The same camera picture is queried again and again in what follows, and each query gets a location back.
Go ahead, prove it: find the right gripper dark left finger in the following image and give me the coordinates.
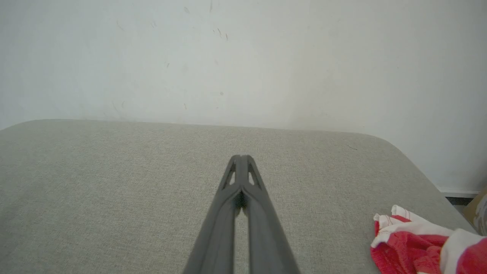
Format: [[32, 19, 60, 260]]
[[183, 155, 242, 274]]

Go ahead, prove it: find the grey fabric sofa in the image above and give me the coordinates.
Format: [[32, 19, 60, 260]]
[[0, 119, 478, 274]]

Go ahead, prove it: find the brown cardboard box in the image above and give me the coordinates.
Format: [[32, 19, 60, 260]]
[[462, 186, 487, 236]]

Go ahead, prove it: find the red and white garment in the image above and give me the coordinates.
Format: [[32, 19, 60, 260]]
[[370, 205, 487, 274]]

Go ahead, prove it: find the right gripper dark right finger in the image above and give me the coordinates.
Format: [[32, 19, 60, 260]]
[[241, 155, 301, 274]]

